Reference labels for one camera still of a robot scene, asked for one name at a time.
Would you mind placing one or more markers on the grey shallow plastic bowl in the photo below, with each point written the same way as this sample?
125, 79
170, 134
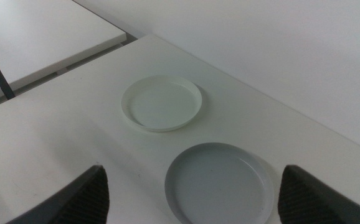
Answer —
219, 186

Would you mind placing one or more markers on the white shallow plastic bowl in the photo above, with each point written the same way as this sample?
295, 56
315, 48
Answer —
162, 104

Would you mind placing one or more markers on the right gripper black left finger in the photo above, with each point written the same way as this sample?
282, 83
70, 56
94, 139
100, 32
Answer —
80, 202

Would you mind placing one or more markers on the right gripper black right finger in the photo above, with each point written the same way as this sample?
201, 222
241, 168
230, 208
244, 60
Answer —
307, 199

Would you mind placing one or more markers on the white side table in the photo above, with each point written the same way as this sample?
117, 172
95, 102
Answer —
43, 37

